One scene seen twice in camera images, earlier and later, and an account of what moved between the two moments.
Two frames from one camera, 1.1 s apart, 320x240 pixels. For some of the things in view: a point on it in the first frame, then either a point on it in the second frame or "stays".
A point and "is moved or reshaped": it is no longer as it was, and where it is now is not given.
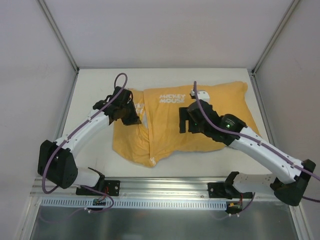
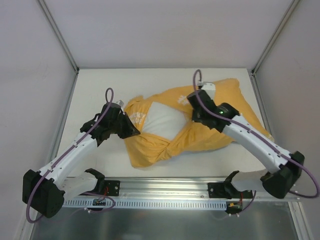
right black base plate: x=221 y=190 stays
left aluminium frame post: x=59 y=33 stays
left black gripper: x=130 y=110 -> x=123 y=124
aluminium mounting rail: x=151 y=187 stays
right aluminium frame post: x=292 y=6 stays
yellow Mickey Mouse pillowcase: x=158 y=135 is moved or reshaped
